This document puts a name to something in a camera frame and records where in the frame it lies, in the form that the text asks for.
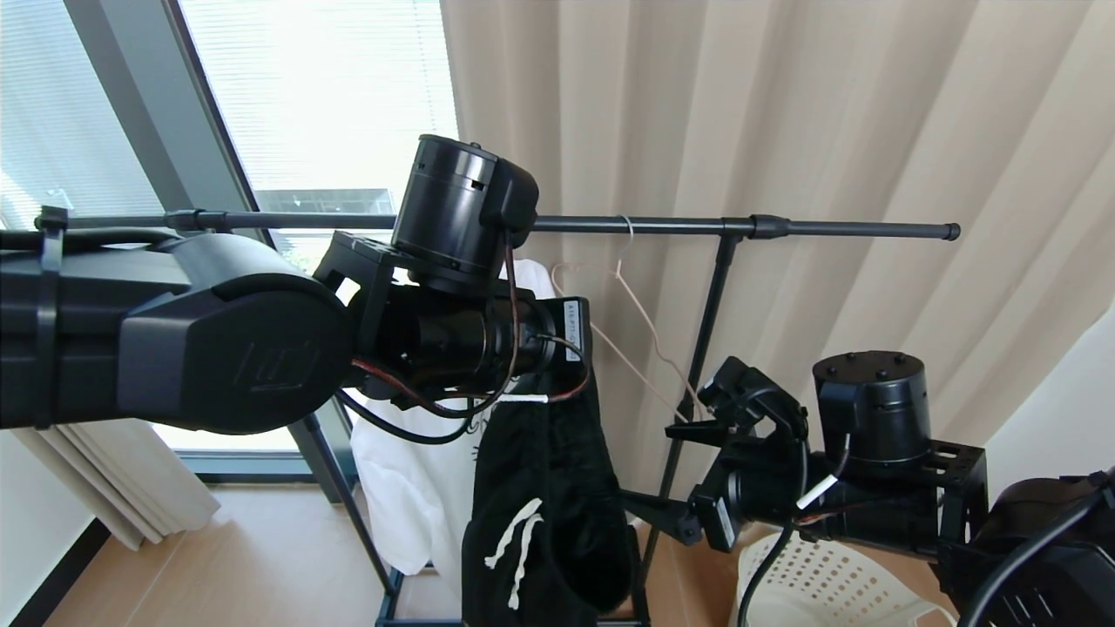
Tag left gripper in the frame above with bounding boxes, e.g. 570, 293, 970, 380
383, 292, 593, 406

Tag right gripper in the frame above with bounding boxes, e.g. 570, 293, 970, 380
620, 421, 942, 554

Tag pink clothes hanger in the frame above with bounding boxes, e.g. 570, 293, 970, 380
549, 216, 706, 423

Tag black shorts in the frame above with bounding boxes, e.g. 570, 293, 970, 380
460, 370, 641, 627

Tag white printed t-shirt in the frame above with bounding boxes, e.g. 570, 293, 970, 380
348, 259, 558, 584

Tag white laundry basket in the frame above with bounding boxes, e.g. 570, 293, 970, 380
730, 531, 959, 627

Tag black clothes rack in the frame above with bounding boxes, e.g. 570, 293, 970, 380
39, 209, 962, 627

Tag window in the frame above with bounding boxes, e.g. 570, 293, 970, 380
0, 0, 458, 480

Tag beige curtain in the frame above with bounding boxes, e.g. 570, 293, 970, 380
13, 422, 220, 551
440, 0, 1115, 523

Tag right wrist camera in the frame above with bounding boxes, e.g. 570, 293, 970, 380
697, 355, 811, 445

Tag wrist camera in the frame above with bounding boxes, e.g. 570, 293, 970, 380
483, 161, 541, 249
697, 355, 811, 445

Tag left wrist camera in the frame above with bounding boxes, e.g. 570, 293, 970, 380
483, 161, 541, 249

